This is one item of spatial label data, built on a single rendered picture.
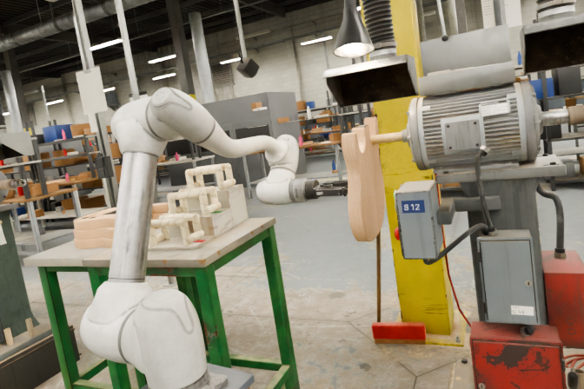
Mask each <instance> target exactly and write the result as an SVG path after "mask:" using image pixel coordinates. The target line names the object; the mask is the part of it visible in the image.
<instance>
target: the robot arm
mask: <svg viewBox="0 0 584 389"><path fill-rule="evenodd" d="M110 128H111V132H112V134H113V136H114V137H115V138H116V139H117V142H118V145H119V149H120V152H121V154H122V155H123V165H122V172H121V179H120V187H119V194H118V201H117V209H116V222H115V229H114V237H113V244H112V251H111V258H110V266H109V279H108V281H105V282H104V283H103V284H102V285H101V286H100V287H99V288H98V289H97V291H96V296H95V298H94V299H93V301H92V304H91V305H90V306H89V307H88V309H87V310H86V312H85V313H84V315H83V318H82V321H81V325H80V335H81V338H82V341H83V343H84V345H86V346H87V348H88V349H89V350H91V351H92V352H93V353H94V354H95V355H97V356H99V357H101V358H104V359H107V360H110V361H114V362H117V363H122V364H131V365H132V366H134V367H135V368H136V369H137V370H138V371H140V372H141V373H144V374H145V376H146V380H147V383H148V389H219V388H221V387H222V386H225V385H226V384H227V383H228V378H227V376H226V375H224V374H214V373H210V372H209V369H208V366H207V360H206V351H205V344H204V339H203V334H202V328H201V324H200V320H199V317H198V314H197V312H196V310H195V308H194V306H193V304H192V302H191V301H190V300H189V298H188V297H187V296H186V295H185V294H184V293H182V292H180V291H178V290H175V289H162V290H158V291H155V292H153V289H152V288H151V286H150V285H149V283H148V282H145V275H146V267H147V259H148V250H149V234H150V225H151V217H152V208H153V200H154V192H155V183H156V167H157V159H159V158H160V157H161V155H162V154H163V151H164V149H165V147H166V145H167V143H168V141H169V139H182V138H185V139H187V140H189V141H191V142H193V143H194V144H196V145H199V146H201V147H203V148H206V149H208V150H210V151H212V152H214V153H216V154H218V155H221V156H224V157H228V158H237V157H242V156H245V155H249V154H252V153H255V152H257V151H260V150H265V156H266V159H267V160H268V163H269V166H270V173H269V176H268V178H267V179H266V180H263V181H261V182H260V183H259V184H258V185H257V186H256V195H257V198H258V199H259V200H260V201H261V202H263V203H265V204H271V205H285V204H290V203H291V202H300V201H301V202H303V201H308V200H314V199H318V198H319V197H321V196H343V195H344V196H347V194H348V180H343V181H327V182H323V183H322V184H320V183H319V181H318V180H316V179H314V180H308V179H306V178H301V179H296V178H295V172H296V170H297V165H298V159H299V147H298V143H297V140H296V139H295V138H294V137H293V136H292V135H281V136H279V137H278V138H277V139H274V138H272V137H269V136H266V135H259V136H254V137H249V138H244V139H240V140H232V139H230V138H229V137H228V136H227V135H226V134H225V133H224V131H223V130H222V129H221V127H220V126H219V125H218V123H217V122H216V120H215V119H214V118H213V117H212V116H211V115H210V113H209V112H208V111H207V110H206V109H205V108H204V107H203V106H202V105H201V104H200V103H198V102H197V101H196V100H194V99H193V98H192V97H190V96H188V95H187V94H185V93H183V92H182V91H180V90H178V89H173V88H169V87H165V88H161V89H159V90H158V91H157V92H155V93H154V95H153V96H151V97H146V98H142V99H139V100H135V101H133V102H129V103H127V104H125V105H123V106H122V107H121V108H120V109H119V110H118V111H117V112H116V113H115V114H114V115H113V117H112V119H111V123H110Z"/></svg>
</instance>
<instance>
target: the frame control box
mask: <svg viewBox="0 0 584 389"><path fill-rule="evenodd" d="M438 209H439V200H438V192H437V185H436V180H429V181H408V182H405V183H404V184H403V185H402V186H401V187H400V188H399V189H398V190H397V191H396V192H395V212H396V214H397V221H398V228H399V235H400V242H401V255H402V256H403V259H405V260H423V262H424V264H426V265H432V264H434V263H436V262H437V261H438V260H439V259H441V258H442V257H443V256H445V255H446V254H447V253H448V252H450V251H451V250H452V249H453V248H454V247H456V246H457V245H458V244H459V243H461V242H462V241H463V240H465V239H466V238H467V237H468V236H470V235H471V234H472V233H473V232H474V231H476V230H478V229H480V228H482V229H483V230H482V233H483V236H490V234H489V233H488V227H487V225H485V224H483V223H479V224H476V225H474V226H472V227H471V228H470V229H468V230H467V231H466V232H464V233H463V234H462V235H460V236H459V237H458V238H457V239H456V240H454V241H453V242H452V243H451V244H449V245H448V246H447V247H446V248H444V249H443V250H442V251H441V245H442V243H443V237H442V229H441V225H439V224H438V223H437V215H436V213H437V211H438ZM440 251H441V252H440Z"/></svg>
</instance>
